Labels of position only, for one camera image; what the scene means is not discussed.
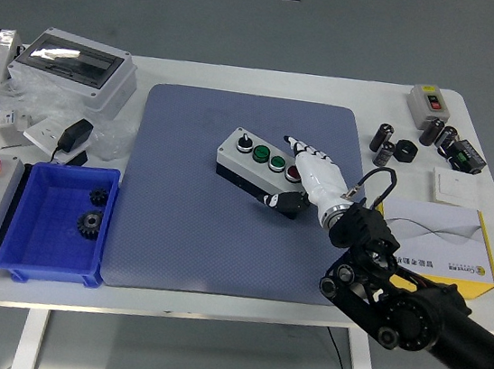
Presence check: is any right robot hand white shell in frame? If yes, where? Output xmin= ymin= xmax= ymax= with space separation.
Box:
xmin=255 ymin=132 xmax=356 ymax=221

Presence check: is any grey four-button control box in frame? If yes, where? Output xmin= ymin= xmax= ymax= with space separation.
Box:
xmin=209 ymin=125 xmax=321 ymax=224

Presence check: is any black cylindrical capacitor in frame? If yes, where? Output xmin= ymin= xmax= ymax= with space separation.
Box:
xmin=418 ymin=115 xmax=447 ymax=149
xmin=433 ymin=123 xmax=461 ymax=153
xmin=368 ymin=121 xmax=396 ymax=155
xmin=372 ymin=139 xmax=396 ymax=170

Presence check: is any black hex nut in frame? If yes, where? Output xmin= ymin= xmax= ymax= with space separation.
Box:
xmin=392 ymin=138 xmax=420 ymax=165

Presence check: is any yellow and white cardboard box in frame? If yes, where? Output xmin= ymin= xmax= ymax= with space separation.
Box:
xmin=365 ymin=195 xmax=494 ymax=303

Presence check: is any black module with green terminal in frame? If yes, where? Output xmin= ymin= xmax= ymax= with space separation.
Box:
xmin=442 ymin=136 xmax=490 ymax=177

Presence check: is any blue-grey table mat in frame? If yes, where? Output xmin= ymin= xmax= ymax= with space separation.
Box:
xmin=99 ymin=77 xmax=398 ymax=321

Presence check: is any small black bevel gear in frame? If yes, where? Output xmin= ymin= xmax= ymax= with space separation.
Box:
xmin=87 ymin=186 xmax=110 ymax=208

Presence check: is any large black bevel gear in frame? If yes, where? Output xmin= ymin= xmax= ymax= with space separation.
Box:
xmin=74 ymin=207 xmax=106 ymax=243

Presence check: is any black power adapter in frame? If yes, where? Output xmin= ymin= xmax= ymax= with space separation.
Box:
xmin=51 ymin=115 xmax=96 ymax=169

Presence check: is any blue plastic bin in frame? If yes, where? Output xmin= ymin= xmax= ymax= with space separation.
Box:
xmin=0 ymin=155 xmax=122 ymax=294

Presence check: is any clear plastic bag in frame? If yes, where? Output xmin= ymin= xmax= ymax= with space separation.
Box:
xmin=0 ymin=69 xmax=142 ymax=166

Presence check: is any white rectangular box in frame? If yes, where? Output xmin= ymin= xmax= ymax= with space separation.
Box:
xmin=0 ymin=27 xmax=27 ymax=93

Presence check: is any grey red-green switch box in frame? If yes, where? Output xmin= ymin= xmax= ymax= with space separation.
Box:
xmin=403 ymin=81 xmax=455 ymax=134

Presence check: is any white wall switch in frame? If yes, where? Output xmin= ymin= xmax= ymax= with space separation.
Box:
xmin=429 ymin=165 xmax=486 ymax=210

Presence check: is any grey enclosure with clear lid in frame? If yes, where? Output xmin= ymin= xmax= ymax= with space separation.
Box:
xmin=2 ymin=22 xmax=144 ymax=124

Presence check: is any white wall socket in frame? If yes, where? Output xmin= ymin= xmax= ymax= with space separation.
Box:
xmin=21 ymin=114 xmax=83 ymax=159

